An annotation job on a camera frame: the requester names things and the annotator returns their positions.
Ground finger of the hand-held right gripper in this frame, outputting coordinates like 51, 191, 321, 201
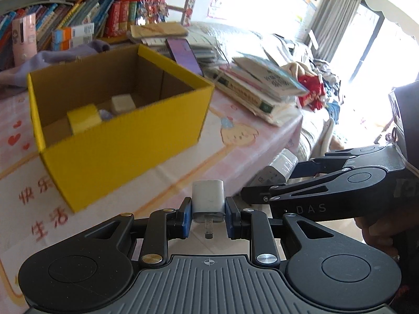
288, 148, 355, 179
241, 168, 351, 204

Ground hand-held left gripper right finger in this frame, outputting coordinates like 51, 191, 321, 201
225, 198, 332, 266

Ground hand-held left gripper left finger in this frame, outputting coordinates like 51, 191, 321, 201
80, 197, 194, 268

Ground white charger plug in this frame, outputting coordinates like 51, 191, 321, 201
190, 180, 227, 239

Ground yellow cardboard box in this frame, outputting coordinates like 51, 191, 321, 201
26, 43, 215, 213

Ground beige cube block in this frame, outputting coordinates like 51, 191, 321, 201
109, 93, 137, 115

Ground person's right hand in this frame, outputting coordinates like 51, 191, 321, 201
355, 207, 419, 269

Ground pink checkered tablecloth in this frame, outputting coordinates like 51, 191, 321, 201
0, 88, 304, 314

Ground red and white clothing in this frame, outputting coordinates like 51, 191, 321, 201
296, 73, 327, 112

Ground stack of paperback books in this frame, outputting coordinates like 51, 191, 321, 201
204, 54, 310, 127

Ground yellow block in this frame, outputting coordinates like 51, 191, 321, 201
66, 103, 102, 136

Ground grey curtain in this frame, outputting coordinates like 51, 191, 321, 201
309, 0, 361, 63

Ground phone with lit screen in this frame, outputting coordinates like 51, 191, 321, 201
165, 37, 204, 77

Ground stack of notebooks and papers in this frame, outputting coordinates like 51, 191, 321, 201
127, 22, 224, 69

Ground orange and blue carton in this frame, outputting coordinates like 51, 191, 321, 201
52, 35, 94, 52
51, 23, 95, 42

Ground colourful sticker pack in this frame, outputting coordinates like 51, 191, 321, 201
135, 0, 169, 27

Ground red boxed book set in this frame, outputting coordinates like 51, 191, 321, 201
104, 0, 138, 38

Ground pink and purple cloth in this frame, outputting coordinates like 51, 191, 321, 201
0, 39, 111, 97

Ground row of standing books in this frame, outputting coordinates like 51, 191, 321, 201
0, 0, 119, 52

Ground pink patterned box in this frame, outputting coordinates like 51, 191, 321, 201
11, 13, 37, 68

